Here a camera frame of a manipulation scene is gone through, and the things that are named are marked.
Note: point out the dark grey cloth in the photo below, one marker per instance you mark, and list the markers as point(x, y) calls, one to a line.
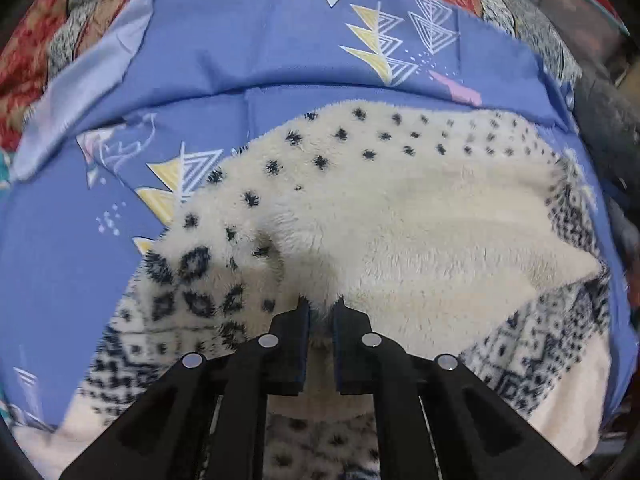
point(607, 125)

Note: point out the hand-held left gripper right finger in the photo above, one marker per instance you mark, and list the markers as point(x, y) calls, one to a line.
point(350, 355)

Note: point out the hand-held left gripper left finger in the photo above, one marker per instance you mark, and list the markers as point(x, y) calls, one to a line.
point(292, 355)

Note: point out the cream fleece patterned sweater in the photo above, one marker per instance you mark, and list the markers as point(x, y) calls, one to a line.
point(400, 220)

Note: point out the blue geometric print bedsheet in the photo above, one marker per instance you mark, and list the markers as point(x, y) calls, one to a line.
point(240, 45)

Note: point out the red patterned quilt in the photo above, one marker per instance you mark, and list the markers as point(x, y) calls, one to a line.
point(60, 25)

